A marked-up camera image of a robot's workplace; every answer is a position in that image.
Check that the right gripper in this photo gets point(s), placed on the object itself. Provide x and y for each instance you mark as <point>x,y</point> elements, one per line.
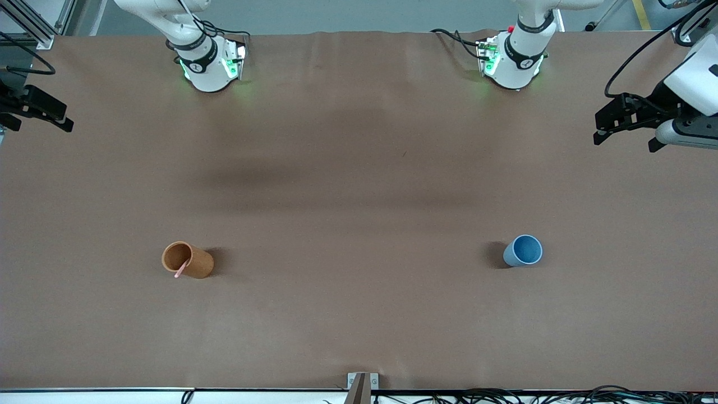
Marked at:
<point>12,101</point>

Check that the orange cup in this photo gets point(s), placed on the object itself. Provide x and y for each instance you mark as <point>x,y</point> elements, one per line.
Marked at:
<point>199,266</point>

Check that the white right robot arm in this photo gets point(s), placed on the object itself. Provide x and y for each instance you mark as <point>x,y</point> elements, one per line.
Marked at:
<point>205,73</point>

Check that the aluminium frame rail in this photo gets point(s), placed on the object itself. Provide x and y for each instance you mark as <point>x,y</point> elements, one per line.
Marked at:
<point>33,25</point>
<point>675,36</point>

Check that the blue cup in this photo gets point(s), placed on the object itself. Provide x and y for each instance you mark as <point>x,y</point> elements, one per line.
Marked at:
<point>527,249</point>

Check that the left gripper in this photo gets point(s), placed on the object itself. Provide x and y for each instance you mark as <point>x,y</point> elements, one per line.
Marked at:
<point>659,104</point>

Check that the aluminium post with bracket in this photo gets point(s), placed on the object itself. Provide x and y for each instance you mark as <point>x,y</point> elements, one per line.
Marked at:
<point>362,390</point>

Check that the stand leg with black foot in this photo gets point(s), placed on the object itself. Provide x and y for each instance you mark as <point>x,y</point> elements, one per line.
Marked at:
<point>590,26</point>

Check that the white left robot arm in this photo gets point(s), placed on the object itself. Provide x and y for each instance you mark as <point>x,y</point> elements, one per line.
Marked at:
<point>513,67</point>

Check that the brown table mat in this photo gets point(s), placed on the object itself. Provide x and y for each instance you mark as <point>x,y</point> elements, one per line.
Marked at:
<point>359,168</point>

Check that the pink chopstick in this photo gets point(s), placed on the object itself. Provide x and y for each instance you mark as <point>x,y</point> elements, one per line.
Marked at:
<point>180,271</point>

